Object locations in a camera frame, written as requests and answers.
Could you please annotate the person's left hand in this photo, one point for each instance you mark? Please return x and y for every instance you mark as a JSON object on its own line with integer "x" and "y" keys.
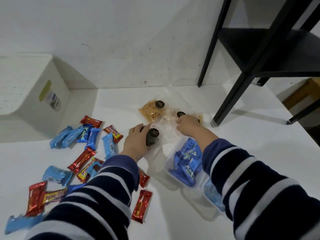
{"x": 133, "y": 144}

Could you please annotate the person's right hand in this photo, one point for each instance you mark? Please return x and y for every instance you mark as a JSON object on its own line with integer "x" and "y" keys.
{"x": 190, "y": 124}

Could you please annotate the clear bag of yellow nuts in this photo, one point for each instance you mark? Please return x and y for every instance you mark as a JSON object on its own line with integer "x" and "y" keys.
{"x": 200, "y": 117}

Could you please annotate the clear bag of pastel puffs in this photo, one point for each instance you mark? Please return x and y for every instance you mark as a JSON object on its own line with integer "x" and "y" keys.
{"x": 180, "y": 114}

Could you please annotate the clear bag of dark cookies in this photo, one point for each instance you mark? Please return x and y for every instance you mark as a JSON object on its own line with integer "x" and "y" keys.
{"x": 152, "y": 137}

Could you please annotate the clear bag of orange crackers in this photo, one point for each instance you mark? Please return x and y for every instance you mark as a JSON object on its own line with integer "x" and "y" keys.
{"x": 148, "y": 112}

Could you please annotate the stack of dark blue packets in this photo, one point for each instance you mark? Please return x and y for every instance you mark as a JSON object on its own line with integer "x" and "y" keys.
{"x": 186, "y": 162}

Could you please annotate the pile of snack bars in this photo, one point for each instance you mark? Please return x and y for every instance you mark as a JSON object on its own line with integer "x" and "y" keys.
{"x": 91, "y": 121}

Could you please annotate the white perforated storage basket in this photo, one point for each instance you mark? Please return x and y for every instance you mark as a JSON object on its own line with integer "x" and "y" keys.
{"x": 25, "y": 79}

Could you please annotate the person's left forearm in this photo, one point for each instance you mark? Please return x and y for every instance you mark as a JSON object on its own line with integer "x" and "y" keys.
{"x": 95, "y": 202}

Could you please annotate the person's right forearm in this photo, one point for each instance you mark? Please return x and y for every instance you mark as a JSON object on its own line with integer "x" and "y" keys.
{"x": 262, "y": 192}

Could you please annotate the black metal shelf rack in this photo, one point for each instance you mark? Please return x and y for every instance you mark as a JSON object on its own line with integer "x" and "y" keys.
{"x": 262, "y": 47}

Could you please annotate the wooden side table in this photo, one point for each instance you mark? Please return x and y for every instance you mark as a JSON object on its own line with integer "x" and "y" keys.
{"x": 305, "y": 91}

